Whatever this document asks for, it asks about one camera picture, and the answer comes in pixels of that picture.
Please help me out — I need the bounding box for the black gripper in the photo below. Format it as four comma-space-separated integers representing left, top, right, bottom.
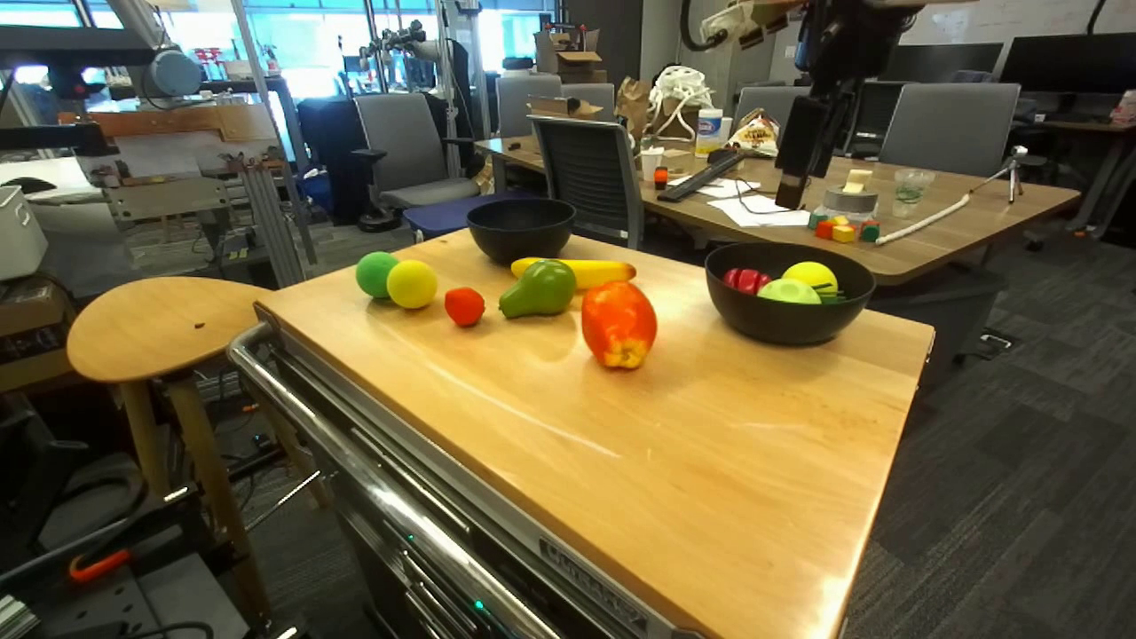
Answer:
775, 92, 837, 214

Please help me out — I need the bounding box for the yellow toy lemon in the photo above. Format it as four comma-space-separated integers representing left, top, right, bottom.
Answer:
779, 258, 846, 298

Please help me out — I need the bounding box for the small dark red toy fruit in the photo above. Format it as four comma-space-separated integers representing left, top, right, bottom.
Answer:
720, 265, 771, 298

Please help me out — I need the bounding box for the large black bowl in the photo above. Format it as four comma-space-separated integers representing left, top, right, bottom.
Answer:
704, 241, 881, 350

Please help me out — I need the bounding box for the yellow toy banana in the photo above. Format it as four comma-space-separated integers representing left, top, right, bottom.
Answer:
506, 254, 639, 296

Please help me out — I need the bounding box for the orange-red toy fruit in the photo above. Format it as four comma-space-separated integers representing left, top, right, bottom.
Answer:
577, 276, 660, 375

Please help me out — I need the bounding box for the green toy pear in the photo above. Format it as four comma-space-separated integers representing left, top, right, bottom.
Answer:
497, 258, 583, 322

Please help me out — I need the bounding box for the red toy strawberry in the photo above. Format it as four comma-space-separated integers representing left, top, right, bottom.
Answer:
439, 283, 488, 334

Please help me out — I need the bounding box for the yellow-green ball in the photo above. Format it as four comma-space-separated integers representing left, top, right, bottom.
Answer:
382, 254, 442, 316

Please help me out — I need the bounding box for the green ball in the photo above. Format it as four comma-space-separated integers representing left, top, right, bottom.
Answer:
350, 250, 403, 302

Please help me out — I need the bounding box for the white paper sheet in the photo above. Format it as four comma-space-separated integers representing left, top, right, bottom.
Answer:
706, 192, 816, 233

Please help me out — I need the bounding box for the beige cloth bundle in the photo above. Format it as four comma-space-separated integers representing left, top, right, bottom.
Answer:
729, 110, 784, 161

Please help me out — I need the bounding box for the long black bar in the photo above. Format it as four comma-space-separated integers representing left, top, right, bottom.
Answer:
658, 141, 759, 207

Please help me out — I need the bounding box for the grey office chair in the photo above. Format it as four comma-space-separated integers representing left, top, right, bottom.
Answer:
350, 89, 475, 216
878, 80, 1024, 182
731, 80, 829, 157

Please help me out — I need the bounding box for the white bottle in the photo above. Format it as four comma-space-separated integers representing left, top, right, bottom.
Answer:
693, 106, 729, 163

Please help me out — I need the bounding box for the clear plastic cup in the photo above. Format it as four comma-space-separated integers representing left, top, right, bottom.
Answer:
889, 171, 936, 207

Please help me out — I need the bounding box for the white tube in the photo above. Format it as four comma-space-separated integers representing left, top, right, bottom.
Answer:
872, 192, 975, 250

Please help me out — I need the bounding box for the wooden conference table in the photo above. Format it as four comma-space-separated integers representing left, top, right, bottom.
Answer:
475, 132, 1082, 291

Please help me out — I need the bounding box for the black computer monitor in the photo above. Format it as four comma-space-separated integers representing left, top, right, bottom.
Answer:
881, 41, 1007, 86
998, 31, 1136, 100

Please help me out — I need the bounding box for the dark mesh office chair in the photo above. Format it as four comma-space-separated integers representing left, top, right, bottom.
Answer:
524, 110, 648, 253

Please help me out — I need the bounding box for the small grey tripod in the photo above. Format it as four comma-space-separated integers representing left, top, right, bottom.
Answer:
991, 141, 1033, 207

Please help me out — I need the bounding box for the cardboard box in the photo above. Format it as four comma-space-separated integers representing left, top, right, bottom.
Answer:
552, 47, 610, 86

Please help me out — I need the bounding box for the small black bowl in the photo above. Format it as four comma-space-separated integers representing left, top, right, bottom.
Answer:
465, 195, 577, 270

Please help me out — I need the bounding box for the blue seat chair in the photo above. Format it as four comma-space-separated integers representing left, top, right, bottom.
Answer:
400, 192, 506, 241

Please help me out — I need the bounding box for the steel tool cabinet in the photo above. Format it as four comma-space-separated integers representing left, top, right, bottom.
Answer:
227, 322, 684, 639

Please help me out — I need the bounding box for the round grey lamp head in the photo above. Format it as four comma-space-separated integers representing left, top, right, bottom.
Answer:
145, 47, 207, 100

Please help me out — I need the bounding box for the round wooden stool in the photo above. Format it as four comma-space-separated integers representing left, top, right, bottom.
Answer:
62, 272, 280, 625

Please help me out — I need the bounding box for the white rope bundle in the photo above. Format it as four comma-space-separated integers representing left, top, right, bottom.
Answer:
646, 64, 718, 141

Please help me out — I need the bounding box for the black cable loop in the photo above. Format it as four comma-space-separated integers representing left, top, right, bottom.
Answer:
679, 0, 738, 55

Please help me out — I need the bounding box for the grey metal frame stand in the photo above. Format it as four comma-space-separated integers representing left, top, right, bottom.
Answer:
100, 137, 311, 286

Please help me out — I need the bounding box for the orange clamp handle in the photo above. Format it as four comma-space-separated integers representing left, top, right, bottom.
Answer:
62, 544, 134, 593

